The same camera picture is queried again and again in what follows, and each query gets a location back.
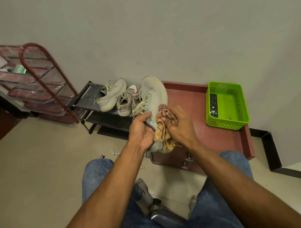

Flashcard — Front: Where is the green plastic basket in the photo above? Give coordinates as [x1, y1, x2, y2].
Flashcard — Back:
[206, 81, 251, 131]

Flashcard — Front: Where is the person's right leg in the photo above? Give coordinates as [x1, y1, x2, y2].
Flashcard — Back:
[188, 150, 254, 228]

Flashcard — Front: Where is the person's left forearm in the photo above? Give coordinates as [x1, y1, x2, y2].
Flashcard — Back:
[67, 141, 147, 228]

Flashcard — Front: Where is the black baseboard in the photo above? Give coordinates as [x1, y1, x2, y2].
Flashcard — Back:
[249, 128, 301, 179]

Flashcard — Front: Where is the red metal rack plastic-wrapped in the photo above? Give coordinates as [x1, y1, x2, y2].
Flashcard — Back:
[0, 43, 79, 125]

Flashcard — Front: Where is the black remote control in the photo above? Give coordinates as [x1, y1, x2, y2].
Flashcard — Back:
[209, 93, 219, 118]

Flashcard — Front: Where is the white pink sneaker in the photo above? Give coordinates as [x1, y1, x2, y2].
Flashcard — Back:
[117, 85, 139, 117]
[131, 86, 144, 111]

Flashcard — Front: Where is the person's grey slipper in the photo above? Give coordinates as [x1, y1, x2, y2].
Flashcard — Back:
[188, 195, 198, 219]
[135, 178, 155, 214]

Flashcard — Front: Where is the person's right forearm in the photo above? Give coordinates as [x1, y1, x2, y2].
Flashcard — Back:
[188, 140, 301, 228]

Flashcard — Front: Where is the person's right hand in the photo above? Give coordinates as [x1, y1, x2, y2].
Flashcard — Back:
[161, 105, 200, 151]

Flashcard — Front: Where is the grey-blue sneaker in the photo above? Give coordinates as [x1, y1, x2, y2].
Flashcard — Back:
[132, 76, 169, 158]
[93, 78, 127, 112]

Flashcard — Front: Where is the green white packet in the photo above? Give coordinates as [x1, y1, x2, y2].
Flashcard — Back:
[8, 65, 27, 74]

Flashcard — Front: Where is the red-brown drawer cabinet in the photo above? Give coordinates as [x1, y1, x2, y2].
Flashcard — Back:
[150, 81, 256, 175]

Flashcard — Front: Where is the black shoe rack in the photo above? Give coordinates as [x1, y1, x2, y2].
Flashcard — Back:
[68, 81, 156, 141]

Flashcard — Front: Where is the person's left hand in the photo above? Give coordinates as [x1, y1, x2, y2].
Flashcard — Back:
[128, 111, 156, 151]

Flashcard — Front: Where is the black stool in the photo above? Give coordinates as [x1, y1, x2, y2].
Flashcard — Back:
[148, 198, 188, 228]

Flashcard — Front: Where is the striped yellow cleaning cloth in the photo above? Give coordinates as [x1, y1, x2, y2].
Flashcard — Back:
[154, 104, 182, 152]

